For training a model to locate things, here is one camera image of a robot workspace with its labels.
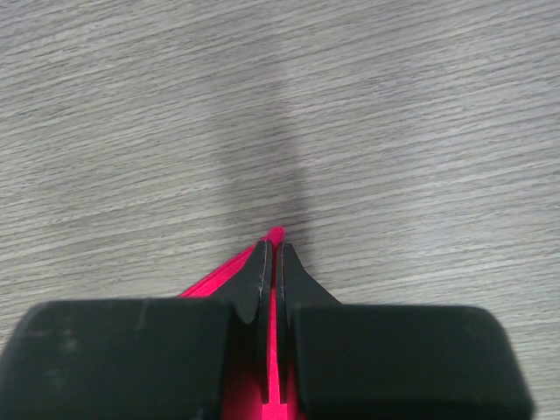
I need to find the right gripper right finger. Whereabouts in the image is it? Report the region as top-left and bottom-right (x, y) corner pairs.
(276, 243), (535, 419)

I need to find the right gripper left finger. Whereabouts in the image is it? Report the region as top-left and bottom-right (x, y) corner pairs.
(1, 241), (272, 419)

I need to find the magenta pink t shirt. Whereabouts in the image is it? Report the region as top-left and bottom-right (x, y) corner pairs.
(178, 226), (289, 419)

